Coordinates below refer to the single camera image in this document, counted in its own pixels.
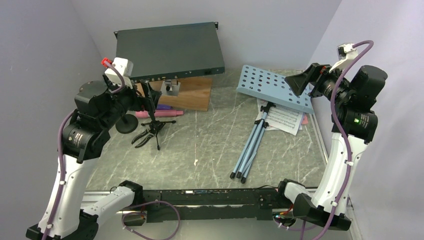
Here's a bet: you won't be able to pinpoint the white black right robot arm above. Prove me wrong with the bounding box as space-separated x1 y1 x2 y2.
275 63 388 231

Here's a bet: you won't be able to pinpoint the light blue music stand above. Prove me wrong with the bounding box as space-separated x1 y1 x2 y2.
229 65 314 184

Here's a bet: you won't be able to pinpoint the black tripod mic stand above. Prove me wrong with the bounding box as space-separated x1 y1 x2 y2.
140 111 177 151

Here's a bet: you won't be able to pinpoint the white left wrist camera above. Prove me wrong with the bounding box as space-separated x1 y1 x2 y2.
101 57 134 89

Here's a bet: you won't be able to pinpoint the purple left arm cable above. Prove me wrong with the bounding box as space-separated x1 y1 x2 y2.
41 64 181 240

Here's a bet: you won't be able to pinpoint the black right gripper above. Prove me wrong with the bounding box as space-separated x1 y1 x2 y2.
285 61 354 105

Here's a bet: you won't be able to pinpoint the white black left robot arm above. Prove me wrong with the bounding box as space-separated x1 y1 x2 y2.
25 81 161 240

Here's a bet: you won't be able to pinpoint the black wire stripper pliers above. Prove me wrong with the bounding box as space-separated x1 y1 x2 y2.
131 129 156 149

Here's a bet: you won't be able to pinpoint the lavender sheet music page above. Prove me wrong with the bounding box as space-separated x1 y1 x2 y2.
298 114 305 131

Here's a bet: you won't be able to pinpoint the dark green rack unit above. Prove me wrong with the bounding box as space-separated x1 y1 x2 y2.
115 21 225 81

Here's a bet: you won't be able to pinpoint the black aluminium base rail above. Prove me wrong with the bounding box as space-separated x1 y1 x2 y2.
82 185 299 229

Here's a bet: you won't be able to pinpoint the pink microphone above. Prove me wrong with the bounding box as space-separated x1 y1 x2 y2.
135 109 184 119

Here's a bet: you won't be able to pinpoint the purple microphone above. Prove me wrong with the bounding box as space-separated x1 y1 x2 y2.
156 104 173 110

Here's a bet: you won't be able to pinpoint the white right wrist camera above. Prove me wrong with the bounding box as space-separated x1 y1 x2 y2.
329 43 358 73

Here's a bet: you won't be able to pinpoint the grey metal bracket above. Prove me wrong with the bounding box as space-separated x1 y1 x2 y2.
160 79 181 97

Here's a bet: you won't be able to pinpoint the pink sheet music page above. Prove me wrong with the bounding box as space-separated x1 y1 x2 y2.
301 114 309 125

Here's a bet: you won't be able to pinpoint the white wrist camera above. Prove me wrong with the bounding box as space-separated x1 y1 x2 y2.
329 43 358 73
101 57 134 89

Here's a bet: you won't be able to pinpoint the black round-base mic stand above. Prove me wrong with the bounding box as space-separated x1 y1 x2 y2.
115 114 139 134

